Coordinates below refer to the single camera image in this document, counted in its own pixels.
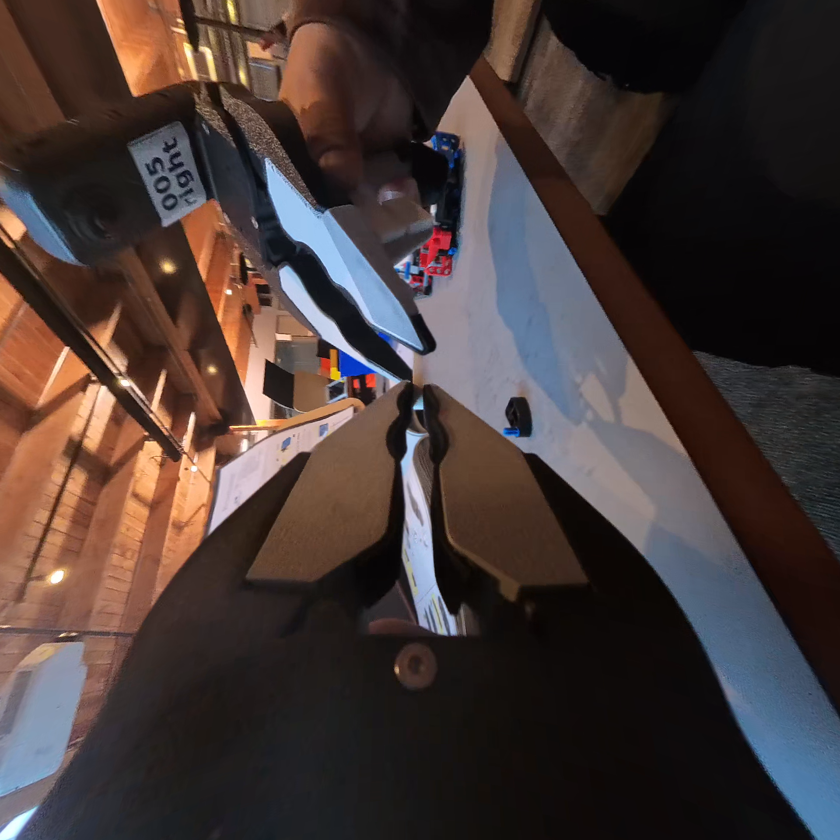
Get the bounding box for person's right hand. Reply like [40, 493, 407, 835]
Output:
[279, 23, 421, 204]

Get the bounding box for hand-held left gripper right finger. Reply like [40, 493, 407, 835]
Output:
[422, 384, 589, 603]

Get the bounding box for person's right forearm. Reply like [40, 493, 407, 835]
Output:
[285, 0, 494, 139]

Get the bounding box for open instruction booklet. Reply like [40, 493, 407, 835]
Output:
[399, 427, 468, 637]

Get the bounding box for red white toy car model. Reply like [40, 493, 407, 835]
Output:
[397, 131, 468, 298]

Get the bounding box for person's black pants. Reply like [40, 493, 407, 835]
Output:
[545, 0, 840, 368]

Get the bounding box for grey desk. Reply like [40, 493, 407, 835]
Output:
[394, 56, 840, 840]

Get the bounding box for printed instruction sheet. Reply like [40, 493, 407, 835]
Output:
[206, 400, 361, 536]

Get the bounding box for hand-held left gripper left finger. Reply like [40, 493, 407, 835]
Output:
[245, 381, 416, 595]

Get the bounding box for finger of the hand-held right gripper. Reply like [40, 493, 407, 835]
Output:
[277, 261, 414, 383]
[264, 156, 437, 357]

